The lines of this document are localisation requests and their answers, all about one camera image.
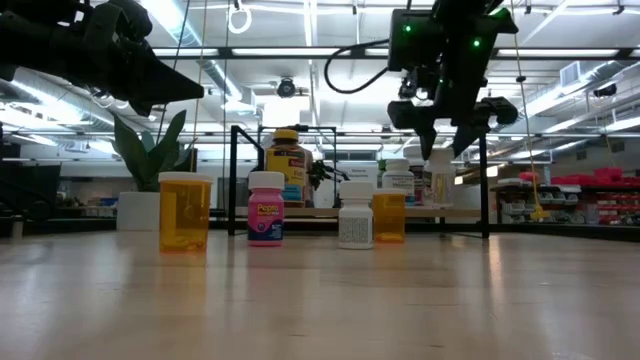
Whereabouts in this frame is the white hanging cable loop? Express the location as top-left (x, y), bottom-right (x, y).
top-left (227, 0), bottom-right (254, 35)

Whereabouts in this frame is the pink Pepto bottle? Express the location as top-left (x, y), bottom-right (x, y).
top-left (247, 170), bottom-right (286, 248)

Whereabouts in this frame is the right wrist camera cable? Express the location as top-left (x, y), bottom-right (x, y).
top-left (323, 38), bottom-right (401, 96)

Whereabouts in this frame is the white melatonin bottle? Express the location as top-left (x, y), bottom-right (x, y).
top-left (381, 158), bottom-right (416, 206)

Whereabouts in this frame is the shelf with red bins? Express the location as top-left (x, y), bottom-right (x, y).
top-left (492, 167), bottom-right (640, 227)

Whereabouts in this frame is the potted snake plant white pot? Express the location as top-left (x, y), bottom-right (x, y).
top-left (110, 109), bottom-right (200, 232)

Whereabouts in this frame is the large amber vial white cap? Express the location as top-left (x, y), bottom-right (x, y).
top-left (157, 171), bottom-right (214, 254)

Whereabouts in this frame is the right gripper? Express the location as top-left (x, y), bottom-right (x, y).
top-left (387, 73), bottom-right (520, 162)

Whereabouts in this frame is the silver ventilation duct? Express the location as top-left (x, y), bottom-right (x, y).
top-left (519, 59), bottom-right (640, 136)

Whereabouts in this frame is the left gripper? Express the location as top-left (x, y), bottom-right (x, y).
top-left (54, 1), bottom-right (206, 118)

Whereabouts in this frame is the black aluminium table frame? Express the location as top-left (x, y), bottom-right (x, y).
top-left (0, 44), bottom-right (640, 241)

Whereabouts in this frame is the yellow hanging cable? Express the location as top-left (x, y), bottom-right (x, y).
top-left (509, 0), bottom-right (552, 222)

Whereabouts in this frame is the wooden shelf black wire frame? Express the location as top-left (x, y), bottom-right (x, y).
top-left (227, 123), bottom-right (490, 240)

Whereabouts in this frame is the small amber vial white cap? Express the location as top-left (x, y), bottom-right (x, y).
top-left (372, 187), bottom-right (407, 245)

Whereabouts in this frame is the small all-white pill bottle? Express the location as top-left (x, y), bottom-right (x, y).
top-left (337, 180), bottom-right (375, 250)

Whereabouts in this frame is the black overhead camera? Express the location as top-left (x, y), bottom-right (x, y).
top-left (275, 77), bottom-right (298, 99)

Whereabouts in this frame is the fish oil bottle yellow cap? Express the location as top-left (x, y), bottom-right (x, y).
top-left (264, 128), bottom-right (309, 209)

